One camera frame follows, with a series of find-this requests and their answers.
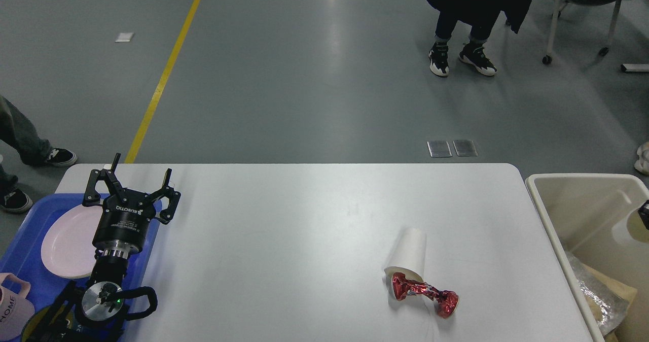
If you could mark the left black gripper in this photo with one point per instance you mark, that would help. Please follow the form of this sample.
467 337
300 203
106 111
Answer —
127 223

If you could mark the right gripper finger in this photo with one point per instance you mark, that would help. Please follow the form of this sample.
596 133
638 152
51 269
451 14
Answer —
643 212

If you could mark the pink plate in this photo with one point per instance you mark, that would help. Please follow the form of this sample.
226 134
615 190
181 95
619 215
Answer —
67 250

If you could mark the brown paper bag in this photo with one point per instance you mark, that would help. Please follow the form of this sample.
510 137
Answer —
627 292

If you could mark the dark teal mug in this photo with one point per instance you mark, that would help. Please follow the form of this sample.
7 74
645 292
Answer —
52 323

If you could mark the white paper cup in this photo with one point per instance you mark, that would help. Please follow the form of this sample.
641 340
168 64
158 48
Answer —
630 230
407 257

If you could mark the aluminium foil sheet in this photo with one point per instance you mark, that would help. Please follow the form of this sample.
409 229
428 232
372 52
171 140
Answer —
607 307

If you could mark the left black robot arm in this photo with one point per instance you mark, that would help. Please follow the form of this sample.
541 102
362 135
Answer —
98 310

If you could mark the shoe at right edge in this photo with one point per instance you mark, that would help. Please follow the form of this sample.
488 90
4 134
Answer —
641 163

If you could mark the shoe at edge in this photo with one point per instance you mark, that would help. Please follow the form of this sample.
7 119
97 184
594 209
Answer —
641 163
13 199
18 132

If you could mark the beige plastic bin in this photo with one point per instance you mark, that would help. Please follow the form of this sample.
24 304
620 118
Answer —
578 212

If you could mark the blue plastic tray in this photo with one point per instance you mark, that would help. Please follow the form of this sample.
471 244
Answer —
23 257

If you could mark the white bar on floor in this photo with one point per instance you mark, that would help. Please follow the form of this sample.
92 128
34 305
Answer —
634 68

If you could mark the white paper on floor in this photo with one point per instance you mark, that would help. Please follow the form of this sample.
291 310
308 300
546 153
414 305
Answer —
124 37

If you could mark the pink mug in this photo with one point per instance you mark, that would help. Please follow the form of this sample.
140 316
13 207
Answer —
16 310

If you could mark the right metal floor plate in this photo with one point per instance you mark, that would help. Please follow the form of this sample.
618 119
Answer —
465 148

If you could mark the metal floor plate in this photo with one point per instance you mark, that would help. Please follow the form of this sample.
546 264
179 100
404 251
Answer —
439 149
465 148

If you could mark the left metal floor plate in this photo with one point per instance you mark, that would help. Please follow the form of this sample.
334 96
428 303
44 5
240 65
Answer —
439 149

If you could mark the red foil wrapper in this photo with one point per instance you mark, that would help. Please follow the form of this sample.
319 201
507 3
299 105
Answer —
403 287

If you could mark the lying white paper cup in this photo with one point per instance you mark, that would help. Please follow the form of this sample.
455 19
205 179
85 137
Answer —
407 257

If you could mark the person in black coat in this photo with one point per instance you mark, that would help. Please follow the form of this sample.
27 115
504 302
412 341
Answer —
481 16

